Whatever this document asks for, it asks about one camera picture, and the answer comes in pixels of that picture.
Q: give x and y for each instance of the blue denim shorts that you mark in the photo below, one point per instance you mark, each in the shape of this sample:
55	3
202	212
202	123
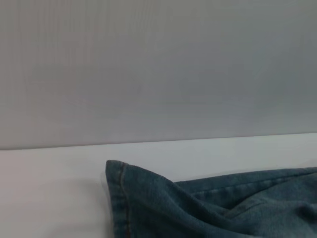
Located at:
173	210

